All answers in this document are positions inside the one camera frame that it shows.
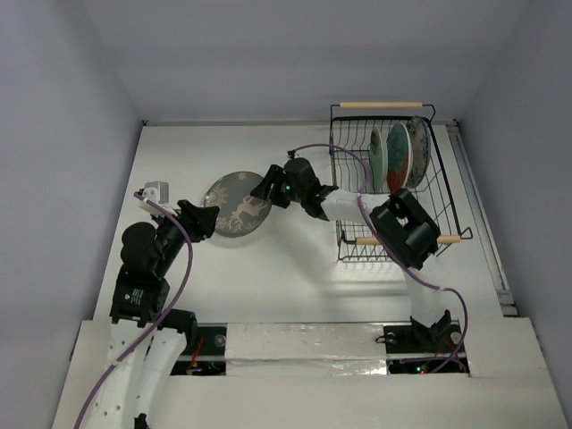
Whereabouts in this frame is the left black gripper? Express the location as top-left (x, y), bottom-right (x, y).
top-left (152, 198), bottom-right (218, 273)

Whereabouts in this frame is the grey reindeer plate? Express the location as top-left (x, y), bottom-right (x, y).
top-left (203, 171), bottom-right (272, 238)

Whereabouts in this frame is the light green plate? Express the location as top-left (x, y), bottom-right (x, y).
top-left (368, 127), bottom-right (388, 193)

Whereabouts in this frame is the teal and red plate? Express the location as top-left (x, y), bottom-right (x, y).
top-left (386, 122), bottom-right (410, 192)

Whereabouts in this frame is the blue speckled plate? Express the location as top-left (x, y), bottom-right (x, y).
top-left (406, 116), bottom-right (430, 189)

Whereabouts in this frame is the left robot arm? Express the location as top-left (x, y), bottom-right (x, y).
top-left (74, 189), bottom-right (219, 428)

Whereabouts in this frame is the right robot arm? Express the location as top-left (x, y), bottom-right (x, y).
top-left (250, 157), bottom-right (451, 354)

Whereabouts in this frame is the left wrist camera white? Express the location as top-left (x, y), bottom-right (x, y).
top-left (134, 181), bottom-right (176, 216)

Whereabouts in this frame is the black wire dish rack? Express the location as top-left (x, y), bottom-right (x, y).
top-left (329, 102), bottom-right (474, 254)

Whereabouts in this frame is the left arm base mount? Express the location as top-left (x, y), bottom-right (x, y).
top-left (171, 324), bottom-right (227, 376)

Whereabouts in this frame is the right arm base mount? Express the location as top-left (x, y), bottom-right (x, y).
top-left (374, 310), bottom-right (469, 374)

